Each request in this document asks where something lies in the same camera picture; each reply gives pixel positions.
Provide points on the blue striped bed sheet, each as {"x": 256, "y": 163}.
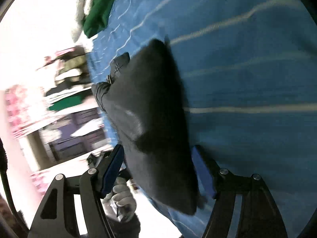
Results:
{"x": 247, "y": 79}

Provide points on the dark cabinet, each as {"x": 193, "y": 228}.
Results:
{"x": 86, "y": 119}

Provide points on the person's left forearm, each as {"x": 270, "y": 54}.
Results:
{"x": 131, "y": 228}

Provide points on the pile of assorted clothes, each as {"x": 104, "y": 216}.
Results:
{"x": 71, "y": 79}

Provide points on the black leather jacket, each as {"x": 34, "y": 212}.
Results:
{"x": 153, "y": 129}

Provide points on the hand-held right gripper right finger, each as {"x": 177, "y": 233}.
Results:
{"x": 203, "y": 171}

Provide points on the white fluffy folded garment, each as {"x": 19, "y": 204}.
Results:
{"x": 79, "y": 24}

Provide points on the green garment with striped cuff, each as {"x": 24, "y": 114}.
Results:
{"x": 99, "y": 14}

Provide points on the person's left hand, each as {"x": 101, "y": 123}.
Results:
{"x": 123, "y": 198}

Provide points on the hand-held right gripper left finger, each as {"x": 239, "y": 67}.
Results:
{"x": 111, "y": 171}

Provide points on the pink floral cloth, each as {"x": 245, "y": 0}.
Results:
{"x": 17, "y": 109}

